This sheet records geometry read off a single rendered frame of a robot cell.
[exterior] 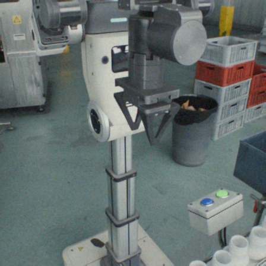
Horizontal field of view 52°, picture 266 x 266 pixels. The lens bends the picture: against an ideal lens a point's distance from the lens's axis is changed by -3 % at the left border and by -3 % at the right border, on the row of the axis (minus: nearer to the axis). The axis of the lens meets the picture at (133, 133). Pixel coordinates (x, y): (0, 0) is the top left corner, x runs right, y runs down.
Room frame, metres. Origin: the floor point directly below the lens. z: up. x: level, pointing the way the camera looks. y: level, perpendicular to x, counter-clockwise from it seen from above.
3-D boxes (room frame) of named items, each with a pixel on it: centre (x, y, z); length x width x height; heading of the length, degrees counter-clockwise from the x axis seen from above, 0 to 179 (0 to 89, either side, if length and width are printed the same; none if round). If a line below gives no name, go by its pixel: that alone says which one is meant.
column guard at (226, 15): (10.51, -3.34, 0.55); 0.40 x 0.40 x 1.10; 32
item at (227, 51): (3.20, -1.08, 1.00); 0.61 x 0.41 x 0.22; 129
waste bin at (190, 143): (2.50, -0.59, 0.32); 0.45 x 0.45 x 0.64
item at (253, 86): (3.65, -1.63, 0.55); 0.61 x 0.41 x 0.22; 124
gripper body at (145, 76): (0.44, -0.02, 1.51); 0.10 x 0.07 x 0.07; 32
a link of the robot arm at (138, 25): (0.44, -0.02, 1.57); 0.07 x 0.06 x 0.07; 32
